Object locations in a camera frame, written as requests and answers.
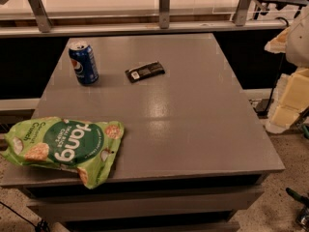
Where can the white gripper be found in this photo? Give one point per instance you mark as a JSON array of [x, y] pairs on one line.
[[299, 45]]

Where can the blue pepsi can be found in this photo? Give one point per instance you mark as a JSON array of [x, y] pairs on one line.
[[83, 61]]

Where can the black snack bar wrapper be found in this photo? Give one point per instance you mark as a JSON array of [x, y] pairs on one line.
[[144, 71]]

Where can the grey table drawer unit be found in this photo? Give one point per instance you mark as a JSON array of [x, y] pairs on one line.
[[181, 205]]

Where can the green rice chips bag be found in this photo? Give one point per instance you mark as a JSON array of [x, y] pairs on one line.
[[84, 147]]

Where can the right metal bracket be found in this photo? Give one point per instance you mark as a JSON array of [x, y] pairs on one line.
[[240, 15]]

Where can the metal bracket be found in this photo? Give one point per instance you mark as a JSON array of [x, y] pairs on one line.
[[240, 15], [40, 15], [164, 10]]

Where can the green handled tool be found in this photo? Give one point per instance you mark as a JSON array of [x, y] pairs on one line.
[[297, 197]]

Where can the middle metal bracket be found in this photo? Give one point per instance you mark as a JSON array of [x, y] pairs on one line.
[[164, 10]]

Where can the left metal bracket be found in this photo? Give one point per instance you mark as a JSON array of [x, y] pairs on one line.
[[40, 15]]

